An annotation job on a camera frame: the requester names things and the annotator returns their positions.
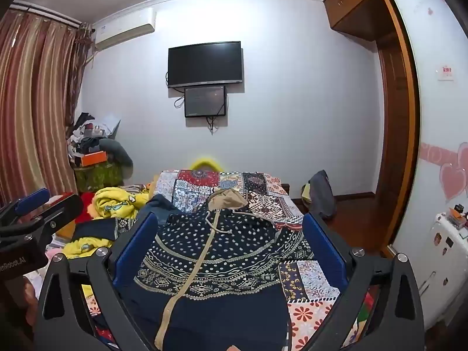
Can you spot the white air conditioner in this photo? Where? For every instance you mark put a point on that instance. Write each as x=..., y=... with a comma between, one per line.
x=124, y=27

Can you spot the wooden upper cabinet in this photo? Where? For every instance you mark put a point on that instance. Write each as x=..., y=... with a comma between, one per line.
x=351, y=3

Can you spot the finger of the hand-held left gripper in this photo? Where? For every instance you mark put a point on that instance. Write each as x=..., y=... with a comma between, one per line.
x=60, y=212
x=33, y=200

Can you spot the yellow printed blanket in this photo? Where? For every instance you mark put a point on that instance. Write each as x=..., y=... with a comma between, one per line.
x=109, y=201

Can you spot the striped brown curtain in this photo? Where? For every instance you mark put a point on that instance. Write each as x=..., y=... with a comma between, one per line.
x=33, y=98

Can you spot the wall-mounted black television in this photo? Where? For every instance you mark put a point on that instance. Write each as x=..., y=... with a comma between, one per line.
x=204, y=64

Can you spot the brown wooden door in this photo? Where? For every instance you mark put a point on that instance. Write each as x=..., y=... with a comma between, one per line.
x=396, y=135

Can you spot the frosted sliding door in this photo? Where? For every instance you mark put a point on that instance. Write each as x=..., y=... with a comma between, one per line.
x=435, y=117

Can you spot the red plush toy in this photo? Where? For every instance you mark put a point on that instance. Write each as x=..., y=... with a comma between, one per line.
x=85, y=208

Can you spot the small black monitor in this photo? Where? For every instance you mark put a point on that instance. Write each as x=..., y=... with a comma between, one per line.
x=204, y=101

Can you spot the pink heart stickers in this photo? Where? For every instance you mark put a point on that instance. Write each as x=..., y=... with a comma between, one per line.
x=453, y=179

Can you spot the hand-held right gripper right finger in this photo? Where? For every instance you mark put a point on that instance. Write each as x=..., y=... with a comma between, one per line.
x=323, y=248

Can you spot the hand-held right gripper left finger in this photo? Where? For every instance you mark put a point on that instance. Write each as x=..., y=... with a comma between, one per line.
x=136, y=248

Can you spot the yellow round object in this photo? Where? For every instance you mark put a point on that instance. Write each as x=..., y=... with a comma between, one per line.
x=203, y=161

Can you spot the green patterned cloth cover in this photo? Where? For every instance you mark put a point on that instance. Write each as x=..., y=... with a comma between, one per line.
x=98, y=177

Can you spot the grey jacket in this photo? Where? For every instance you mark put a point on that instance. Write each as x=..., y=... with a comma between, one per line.
x=321, y=193

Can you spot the patchwork bed sheet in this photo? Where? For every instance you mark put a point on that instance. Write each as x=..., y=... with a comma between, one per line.
x=270, y=197

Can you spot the white appliance with magnets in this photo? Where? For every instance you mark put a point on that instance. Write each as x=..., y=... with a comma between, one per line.
x=442, y=252

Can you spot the red white wall sticker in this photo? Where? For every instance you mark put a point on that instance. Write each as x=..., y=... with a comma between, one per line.
x=445, y=73

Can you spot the navy patterned hoodie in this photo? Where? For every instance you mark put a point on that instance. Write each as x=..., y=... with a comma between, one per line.
x=219, y=248

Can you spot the pile of clutter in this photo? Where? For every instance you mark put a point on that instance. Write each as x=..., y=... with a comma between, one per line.
x=87, y=135

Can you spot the orange box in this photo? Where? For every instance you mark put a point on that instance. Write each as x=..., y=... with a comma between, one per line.
x=94, y=158

